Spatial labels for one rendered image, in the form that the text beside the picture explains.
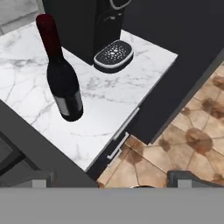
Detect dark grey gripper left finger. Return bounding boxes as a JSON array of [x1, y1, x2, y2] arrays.
[[0, 169, 57, 188]]

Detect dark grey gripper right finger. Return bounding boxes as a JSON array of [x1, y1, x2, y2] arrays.
[[166, 170, 224, 188]]

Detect dark wine bottle red cap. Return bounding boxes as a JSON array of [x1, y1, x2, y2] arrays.
[[35, 12, 85, 123]]

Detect dark grey cabinet panel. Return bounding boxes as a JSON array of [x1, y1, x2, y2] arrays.
[[0, 99, 99, 188]]

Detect black drawer front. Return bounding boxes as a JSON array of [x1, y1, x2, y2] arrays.
[[85, 107, 142, 181]]

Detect tall black cabinet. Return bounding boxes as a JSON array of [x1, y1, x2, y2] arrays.
[[120, 0, 224, 145]]

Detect black coffee machine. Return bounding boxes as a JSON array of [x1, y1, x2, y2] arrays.
[[41, 0, 135, 74]]

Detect silver cupboard handle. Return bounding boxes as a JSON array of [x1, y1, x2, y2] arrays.
[[106, 131, 130, 161]]

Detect silver drawer handle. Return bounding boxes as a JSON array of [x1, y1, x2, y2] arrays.
[[112, 107, 141, 141]]

